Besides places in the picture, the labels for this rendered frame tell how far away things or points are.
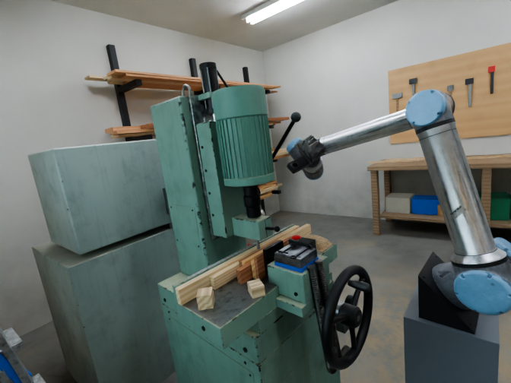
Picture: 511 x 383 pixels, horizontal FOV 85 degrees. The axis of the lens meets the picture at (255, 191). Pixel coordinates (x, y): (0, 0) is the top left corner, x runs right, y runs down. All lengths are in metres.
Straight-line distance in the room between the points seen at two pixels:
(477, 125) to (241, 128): 3.34
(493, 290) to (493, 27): 3.25
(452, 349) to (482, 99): 2.99
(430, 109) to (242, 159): 0.62
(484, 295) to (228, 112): 0.96
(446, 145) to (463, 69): 2.93
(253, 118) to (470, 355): 1.16
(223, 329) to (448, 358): 0.96
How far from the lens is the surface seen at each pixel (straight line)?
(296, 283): 0.84
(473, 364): 1.45
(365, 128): 1.33
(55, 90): 3.11
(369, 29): 4.32
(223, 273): 0.93
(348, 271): 0.85
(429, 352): 1.47
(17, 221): 2.97
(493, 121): 3.96
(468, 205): 1.11
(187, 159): 1.05
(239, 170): 0.89
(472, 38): 4.05
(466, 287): 1.15
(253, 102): 0.89
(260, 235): 0.96
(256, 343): 0.89
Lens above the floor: 1.35
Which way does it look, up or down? 11 degrees down
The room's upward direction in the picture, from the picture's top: 7 degrees counter-clockwise
